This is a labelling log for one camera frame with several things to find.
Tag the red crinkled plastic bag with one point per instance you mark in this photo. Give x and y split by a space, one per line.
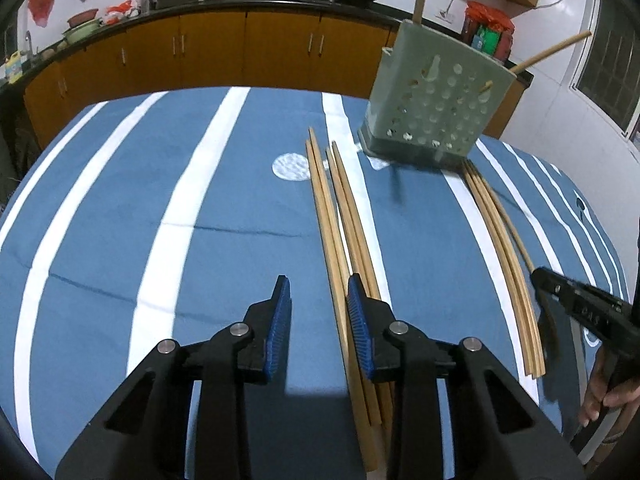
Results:
487 12

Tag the green pot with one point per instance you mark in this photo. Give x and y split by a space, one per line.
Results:
80 34

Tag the metal faucet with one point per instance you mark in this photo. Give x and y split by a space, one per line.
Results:
28 42

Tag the black kitchen countertop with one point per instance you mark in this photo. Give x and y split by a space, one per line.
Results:
280 5

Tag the light green perforated chopstick holder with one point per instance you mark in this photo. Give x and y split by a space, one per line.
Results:
400 55

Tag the yellow bottle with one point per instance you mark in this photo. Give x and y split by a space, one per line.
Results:
12 67

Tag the blue white striped tablecloth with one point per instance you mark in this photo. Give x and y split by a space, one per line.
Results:
150 185

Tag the person's right hand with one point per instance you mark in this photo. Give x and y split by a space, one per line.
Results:
595 395

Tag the red bowl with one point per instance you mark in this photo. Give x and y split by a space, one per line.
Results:
82 17

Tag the red carton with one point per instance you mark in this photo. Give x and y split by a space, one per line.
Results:
502 45

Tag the barred window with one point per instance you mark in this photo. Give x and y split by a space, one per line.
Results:
607 50

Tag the wooden kitchen base cabinets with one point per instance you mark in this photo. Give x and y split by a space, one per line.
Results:
215 50

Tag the white wall socket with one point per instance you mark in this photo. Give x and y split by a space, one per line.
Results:
445 16

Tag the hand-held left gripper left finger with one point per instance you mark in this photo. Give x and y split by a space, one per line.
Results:
280 330

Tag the green carton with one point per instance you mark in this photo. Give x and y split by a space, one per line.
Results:
484 37

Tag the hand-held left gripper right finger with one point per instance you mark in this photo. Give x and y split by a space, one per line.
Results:
357 330

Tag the red white plastic bag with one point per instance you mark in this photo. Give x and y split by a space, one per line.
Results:
120 10

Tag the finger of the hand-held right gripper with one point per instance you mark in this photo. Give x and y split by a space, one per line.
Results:
547 282

